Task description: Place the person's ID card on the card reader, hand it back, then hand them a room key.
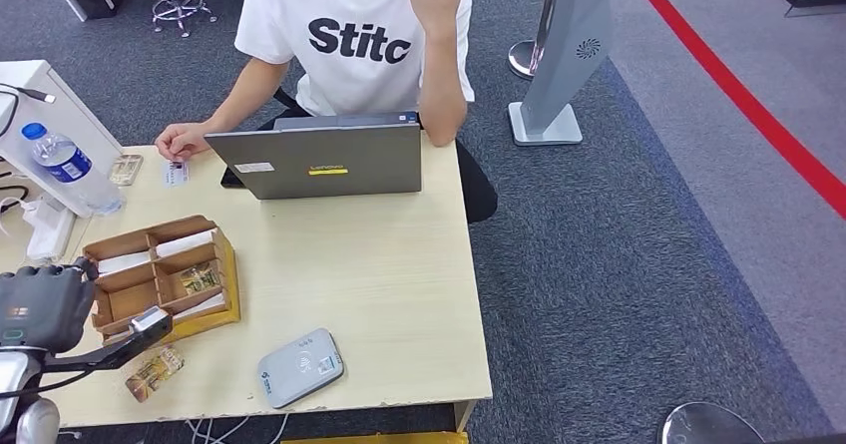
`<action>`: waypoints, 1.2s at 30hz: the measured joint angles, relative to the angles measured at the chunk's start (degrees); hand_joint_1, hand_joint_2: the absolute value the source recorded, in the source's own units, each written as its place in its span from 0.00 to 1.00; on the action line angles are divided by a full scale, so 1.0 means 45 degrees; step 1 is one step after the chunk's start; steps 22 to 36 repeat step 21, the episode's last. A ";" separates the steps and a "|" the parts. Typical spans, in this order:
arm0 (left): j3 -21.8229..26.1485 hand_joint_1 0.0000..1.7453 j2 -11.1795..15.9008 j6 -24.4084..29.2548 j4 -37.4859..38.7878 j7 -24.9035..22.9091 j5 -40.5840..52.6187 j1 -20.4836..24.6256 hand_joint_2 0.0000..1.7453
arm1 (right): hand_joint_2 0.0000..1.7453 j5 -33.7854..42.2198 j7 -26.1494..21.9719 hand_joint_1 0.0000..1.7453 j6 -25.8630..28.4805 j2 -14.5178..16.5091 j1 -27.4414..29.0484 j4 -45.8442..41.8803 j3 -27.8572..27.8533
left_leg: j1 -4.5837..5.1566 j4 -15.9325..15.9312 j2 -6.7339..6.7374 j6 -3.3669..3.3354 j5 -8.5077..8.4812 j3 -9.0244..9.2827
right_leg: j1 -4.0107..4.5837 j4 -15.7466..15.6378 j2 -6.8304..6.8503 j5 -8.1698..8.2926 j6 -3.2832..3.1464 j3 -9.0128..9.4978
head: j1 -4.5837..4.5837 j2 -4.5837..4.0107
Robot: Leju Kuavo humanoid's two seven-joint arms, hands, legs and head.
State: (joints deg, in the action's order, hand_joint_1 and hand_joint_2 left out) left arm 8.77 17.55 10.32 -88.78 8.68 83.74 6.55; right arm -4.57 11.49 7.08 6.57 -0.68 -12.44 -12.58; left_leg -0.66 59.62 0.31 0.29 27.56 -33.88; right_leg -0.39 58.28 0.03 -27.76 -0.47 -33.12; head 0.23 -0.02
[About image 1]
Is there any grey standing sign panel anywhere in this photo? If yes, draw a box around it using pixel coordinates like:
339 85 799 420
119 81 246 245
509 0 614 147

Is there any grey card reader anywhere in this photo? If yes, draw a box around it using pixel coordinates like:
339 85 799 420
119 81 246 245
255 326 345 410

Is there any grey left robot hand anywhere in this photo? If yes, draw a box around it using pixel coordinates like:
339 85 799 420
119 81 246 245
0 257 101 356

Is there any black USB cable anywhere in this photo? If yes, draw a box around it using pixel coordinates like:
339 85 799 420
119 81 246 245
0 82 58 139

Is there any round chrome base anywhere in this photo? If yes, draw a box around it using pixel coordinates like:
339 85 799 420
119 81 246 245
660 402 768 444

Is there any chrome base stool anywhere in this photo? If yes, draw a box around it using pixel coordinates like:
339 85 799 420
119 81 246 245
148 0 218 38

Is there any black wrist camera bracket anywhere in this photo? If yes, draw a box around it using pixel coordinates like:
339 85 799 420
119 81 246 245
42 321 175 374

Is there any yellow cardboard box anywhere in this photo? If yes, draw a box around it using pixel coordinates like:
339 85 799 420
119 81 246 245
280 431 469 444

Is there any white power strip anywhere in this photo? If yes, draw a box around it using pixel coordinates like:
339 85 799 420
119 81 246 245
25 196 77 261

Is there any white cable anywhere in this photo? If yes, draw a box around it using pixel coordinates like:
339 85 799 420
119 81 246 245
185 416 252 444
267 413 292 444

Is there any white side cabinet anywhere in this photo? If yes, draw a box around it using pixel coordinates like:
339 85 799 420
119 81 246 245
0 59 124 219

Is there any white ID card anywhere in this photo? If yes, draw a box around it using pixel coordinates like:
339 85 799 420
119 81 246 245
163 160 192 190

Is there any wooden compartment card box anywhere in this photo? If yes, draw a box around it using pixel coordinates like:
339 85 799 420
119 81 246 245
82 215 242 346

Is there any person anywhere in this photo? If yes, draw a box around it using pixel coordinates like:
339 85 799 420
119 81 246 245
155 0 499 224

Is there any person's right hand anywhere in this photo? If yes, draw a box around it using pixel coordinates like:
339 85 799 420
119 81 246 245
155 122 214 163

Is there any grey laptop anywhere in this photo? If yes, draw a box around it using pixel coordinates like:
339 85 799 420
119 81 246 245
203 111 424 201

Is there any clear water bottle blue label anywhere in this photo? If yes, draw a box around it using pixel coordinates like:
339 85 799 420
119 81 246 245
21 121 127 217

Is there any chrome stanchion post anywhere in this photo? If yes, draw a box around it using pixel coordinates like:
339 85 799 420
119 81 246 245
509 0 567 82

